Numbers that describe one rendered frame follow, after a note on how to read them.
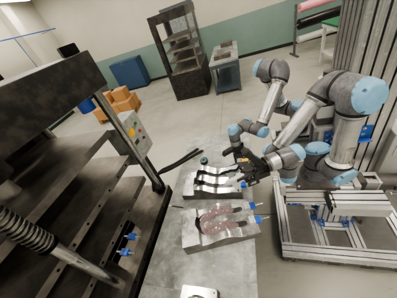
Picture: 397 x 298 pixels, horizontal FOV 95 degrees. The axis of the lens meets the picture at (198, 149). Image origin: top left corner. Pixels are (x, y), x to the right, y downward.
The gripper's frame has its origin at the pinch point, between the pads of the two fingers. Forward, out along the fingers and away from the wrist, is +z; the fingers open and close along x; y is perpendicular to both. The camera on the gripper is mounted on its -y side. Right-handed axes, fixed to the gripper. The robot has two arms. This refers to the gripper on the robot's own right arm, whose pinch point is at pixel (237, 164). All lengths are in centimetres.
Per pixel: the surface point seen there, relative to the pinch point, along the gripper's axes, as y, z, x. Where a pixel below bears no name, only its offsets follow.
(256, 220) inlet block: 11.1, 14.0, -38.4
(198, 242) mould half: -24, 10, -56
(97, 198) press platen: -81, -28, -49
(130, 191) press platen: -85, -3, -25
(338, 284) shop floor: 68, 101, -46
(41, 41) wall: -694, -151, 544
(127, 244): -78, 12, -60
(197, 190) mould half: -32.4, 8.7, -17.6
